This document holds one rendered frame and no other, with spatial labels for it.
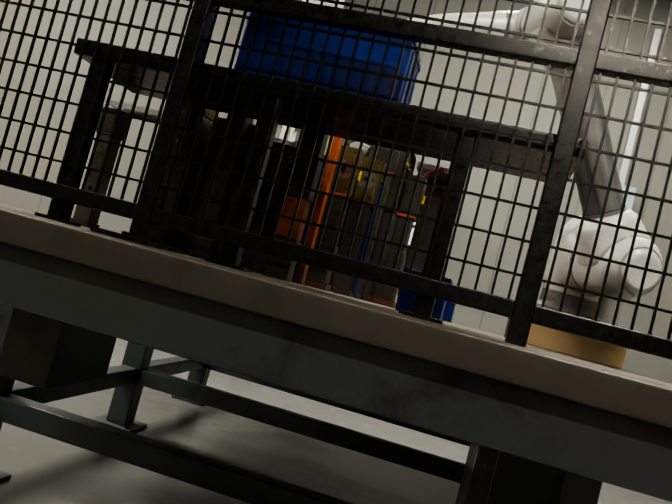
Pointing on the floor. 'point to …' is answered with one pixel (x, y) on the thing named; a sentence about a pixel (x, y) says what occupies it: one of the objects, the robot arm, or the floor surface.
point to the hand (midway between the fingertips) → (289, 130)
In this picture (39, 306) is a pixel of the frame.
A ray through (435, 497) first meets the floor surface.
